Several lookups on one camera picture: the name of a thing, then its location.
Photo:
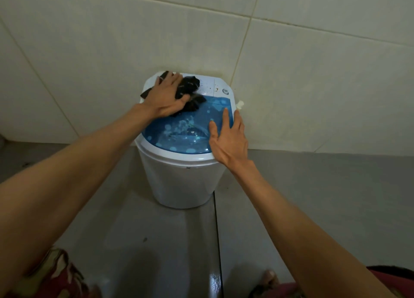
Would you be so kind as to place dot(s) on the person's right foot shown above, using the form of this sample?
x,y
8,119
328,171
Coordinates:
x,y
268,278

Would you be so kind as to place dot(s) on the red floral garment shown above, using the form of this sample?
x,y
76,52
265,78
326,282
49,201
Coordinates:
x,y
55,275

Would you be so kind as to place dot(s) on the person's left hand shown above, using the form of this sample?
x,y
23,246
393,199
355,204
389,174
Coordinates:
x,y
165,98

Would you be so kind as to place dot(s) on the person's left forearm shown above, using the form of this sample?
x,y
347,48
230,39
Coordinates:
x,y
55,191

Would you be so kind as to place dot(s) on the white mini washing machine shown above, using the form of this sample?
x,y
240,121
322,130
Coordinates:
x,y
181,184

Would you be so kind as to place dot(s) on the person's right hand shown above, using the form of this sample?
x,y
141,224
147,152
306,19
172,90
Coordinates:
x,y
231,145

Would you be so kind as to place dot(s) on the black striped cleaning cloth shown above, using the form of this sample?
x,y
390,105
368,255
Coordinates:
x,y
190,84

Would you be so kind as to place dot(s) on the person's right forearm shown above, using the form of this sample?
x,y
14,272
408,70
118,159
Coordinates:
x,y
300,239

